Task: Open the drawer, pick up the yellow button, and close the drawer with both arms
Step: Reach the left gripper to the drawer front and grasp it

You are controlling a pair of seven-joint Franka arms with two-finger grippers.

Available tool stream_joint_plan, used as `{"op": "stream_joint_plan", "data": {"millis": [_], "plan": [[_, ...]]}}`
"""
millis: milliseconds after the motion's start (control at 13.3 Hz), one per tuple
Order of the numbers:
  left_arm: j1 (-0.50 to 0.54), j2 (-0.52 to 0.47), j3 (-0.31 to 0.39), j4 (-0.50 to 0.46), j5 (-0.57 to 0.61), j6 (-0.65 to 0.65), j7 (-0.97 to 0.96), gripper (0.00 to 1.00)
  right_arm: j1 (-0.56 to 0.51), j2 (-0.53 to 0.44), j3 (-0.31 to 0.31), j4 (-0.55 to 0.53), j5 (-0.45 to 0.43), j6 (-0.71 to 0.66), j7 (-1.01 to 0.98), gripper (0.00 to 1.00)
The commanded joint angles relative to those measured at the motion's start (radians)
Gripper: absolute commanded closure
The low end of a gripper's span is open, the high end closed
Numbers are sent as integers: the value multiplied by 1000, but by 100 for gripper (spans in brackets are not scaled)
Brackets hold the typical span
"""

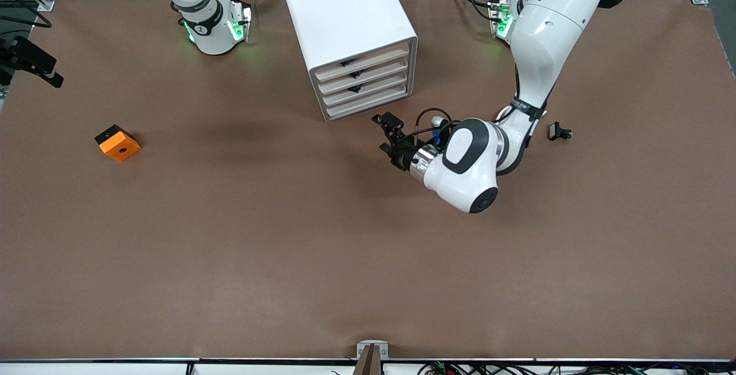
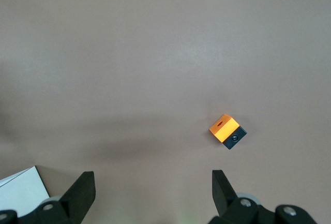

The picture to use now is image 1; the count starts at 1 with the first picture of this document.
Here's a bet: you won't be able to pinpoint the black right camera cable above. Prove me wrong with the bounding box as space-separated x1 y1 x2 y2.
0 0 53 28

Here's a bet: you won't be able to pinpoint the tangled black cables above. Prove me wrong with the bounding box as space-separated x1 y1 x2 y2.
419 361 736 375

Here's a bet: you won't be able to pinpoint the brown table mat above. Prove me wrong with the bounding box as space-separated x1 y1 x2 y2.
0 0 736 361

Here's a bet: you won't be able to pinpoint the orange and black button box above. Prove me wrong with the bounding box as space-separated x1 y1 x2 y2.
94 125 141 163

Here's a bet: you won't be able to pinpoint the brown tapered bar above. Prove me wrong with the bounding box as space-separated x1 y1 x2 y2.
352 345 383 375

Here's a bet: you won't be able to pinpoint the white drawer cabinet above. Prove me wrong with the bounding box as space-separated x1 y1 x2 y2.
278 0 419 123

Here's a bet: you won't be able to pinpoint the grey metal bracket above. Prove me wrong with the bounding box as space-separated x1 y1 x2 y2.
356 340 389 359

